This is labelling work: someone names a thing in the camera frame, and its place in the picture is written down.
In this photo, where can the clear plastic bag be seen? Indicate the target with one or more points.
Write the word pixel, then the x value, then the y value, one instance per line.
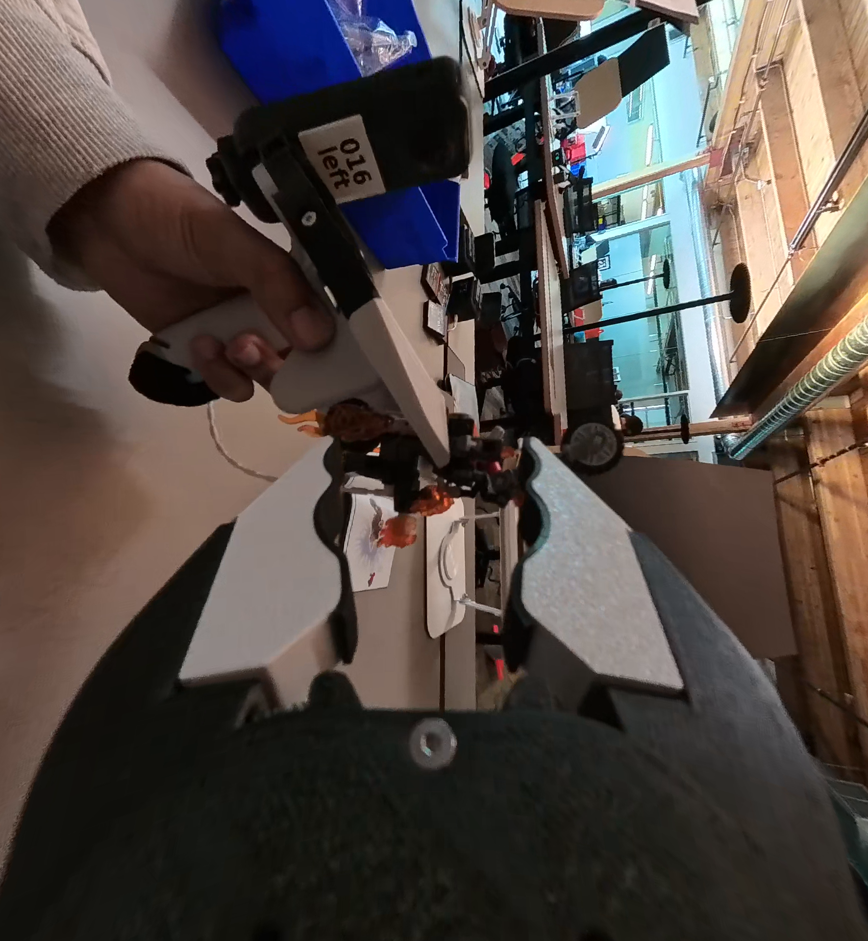
pixel 379 33

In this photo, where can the lego instruction booklet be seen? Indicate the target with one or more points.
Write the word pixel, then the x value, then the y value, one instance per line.
pixel 371 544

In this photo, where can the small black battery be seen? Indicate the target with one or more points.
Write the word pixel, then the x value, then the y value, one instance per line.
pixel 434 279
pixel 434 320

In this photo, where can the long black pole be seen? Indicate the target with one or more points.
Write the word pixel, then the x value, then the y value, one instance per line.
pixel 573 55

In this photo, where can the silver ventilation duct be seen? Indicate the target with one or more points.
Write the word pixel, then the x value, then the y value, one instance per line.
pixel 831 367

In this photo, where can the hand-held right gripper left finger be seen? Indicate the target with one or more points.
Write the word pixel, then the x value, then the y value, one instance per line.
pixel 265 588

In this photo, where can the white metal stand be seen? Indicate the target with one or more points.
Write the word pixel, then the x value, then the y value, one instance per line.
pixel 445 573

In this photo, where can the person's left forearm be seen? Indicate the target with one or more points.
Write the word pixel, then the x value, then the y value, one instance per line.
pixel 37 110

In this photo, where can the blue plastic bin white tag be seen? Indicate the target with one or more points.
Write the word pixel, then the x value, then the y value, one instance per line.
pixel 404 228

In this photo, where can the black pole round base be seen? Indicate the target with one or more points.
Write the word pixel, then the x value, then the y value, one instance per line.
pixel 665 273
pixel 739 301

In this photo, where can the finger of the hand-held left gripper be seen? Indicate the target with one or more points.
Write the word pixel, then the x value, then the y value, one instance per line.
pixel 404 382

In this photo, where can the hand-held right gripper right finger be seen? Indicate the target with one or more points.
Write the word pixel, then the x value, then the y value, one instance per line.
pixel 595 588

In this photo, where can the person's left hand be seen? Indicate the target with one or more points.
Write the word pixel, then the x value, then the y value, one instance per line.
pixel 169 242

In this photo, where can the lego motorcycle model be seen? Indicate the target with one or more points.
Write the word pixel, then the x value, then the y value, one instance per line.
pixel 478 459

